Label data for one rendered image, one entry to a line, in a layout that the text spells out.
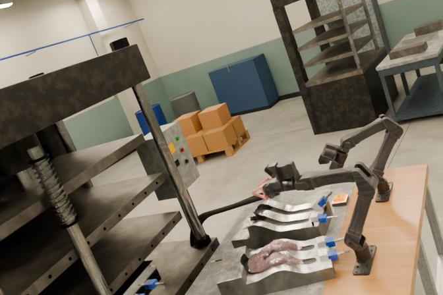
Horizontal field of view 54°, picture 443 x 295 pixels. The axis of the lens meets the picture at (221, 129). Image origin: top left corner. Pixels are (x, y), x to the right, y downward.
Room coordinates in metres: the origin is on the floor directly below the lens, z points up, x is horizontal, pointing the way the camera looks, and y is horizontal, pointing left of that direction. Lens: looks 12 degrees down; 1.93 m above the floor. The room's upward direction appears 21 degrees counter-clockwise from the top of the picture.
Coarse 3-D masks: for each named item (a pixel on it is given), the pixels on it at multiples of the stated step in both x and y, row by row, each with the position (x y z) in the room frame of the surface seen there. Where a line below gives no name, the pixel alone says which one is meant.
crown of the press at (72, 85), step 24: (120, 48) 2.35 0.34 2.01; (48, 72) 1.87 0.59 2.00; (72, 72) 1.97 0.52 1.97; (96, 72) 2.09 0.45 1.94; (120, 72) 2.23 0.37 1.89; (144, 72) 2.39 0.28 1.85; (0, 96) 1.64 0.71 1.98; (24, 96) 1.72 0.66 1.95; (48, 96) 1.81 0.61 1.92; (72, 96) 1.92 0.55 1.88; (96, 96) 2.03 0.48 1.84; (0, 120) 1.60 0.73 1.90; (24, 120) 1.68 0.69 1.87; (48, 120) 1.77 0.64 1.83; (0, 144) 1.56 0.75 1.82; (24, 144) 2.00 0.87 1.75; (0, 168) 1.98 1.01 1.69; (24, 168) 1.97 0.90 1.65
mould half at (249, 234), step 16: (288, 208) 2.21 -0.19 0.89; (304, 208) 2.15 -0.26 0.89; (256, 224) 2.08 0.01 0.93; (272, 224) 2.08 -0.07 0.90; (304, 224) 1.98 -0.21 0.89; (320, 224) 1.95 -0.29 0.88; (240, 240) 2.13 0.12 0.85; (256, 240) 2.09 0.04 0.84; (272, 240) 2.04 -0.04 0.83; (304, 240) 1.96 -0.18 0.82
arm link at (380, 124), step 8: (376, 120) 2.15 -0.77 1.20; (384, 120) 2.10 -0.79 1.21; (392, 120) 2.17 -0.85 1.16; (368, 128) 2.14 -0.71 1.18; (376, 128) 2.13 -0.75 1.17; (384, 128) 2.11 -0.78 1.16; (392, 128) 2.09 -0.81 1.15; (400, 128) 2.08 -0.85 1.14; (344, 136) 2.20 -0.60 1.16; (352, 136) 2.15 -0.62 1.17; (360, 136) 2.14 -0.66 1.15; (368, 136) 2.14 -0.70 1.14; (352, 144) 2.14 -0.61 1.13
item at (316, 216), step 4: (312, 212) 2.01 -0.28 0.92; (316, 212) 2.00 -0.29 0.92; (312, 216) 1.97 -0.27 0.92; (316, 216) 1.96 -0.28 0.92; (320, 216) 1.97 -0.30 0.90; (324, 216) 1.95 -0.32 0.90; (336, 216) 1.93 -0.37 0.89; (312, 220) 1.97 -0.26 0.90; (316, 220) 1.96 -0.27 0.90; (320, 220) 1.95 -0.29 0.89; (324, 220) 1.94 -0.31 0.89
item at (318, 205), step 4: (324, 196) 2.07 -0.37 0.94; (328, 196) 2.04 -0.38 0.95; (316, 200) 2.08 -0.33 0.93; (320, 200) 2.05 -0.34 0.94; (324, 200) 2.05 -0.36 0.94; (312, 204) 2.08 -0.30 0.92; (316, 204) 2.06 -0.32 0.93; (320, 204) 2.05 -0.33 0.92; (324, 204) 2.09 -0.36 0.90; (312, 208) 2.07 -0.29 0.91; (316, 208) 2.06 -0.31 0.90; (320, 208) 2.05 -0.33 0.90
